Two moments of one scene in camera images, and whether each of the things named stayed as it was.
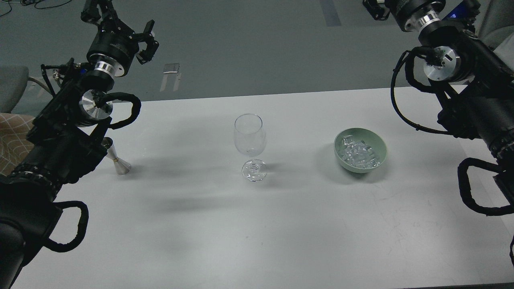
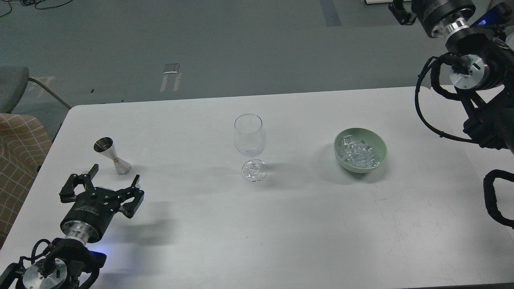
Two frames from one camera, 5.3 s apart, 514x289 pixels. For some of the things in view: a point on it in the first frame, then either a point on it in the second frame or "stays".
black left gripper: (113, 48) -> (92, 210)
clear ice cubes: (357, 153) stays
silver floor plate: (171, 68) stays
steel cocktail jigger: (122, 167) stays
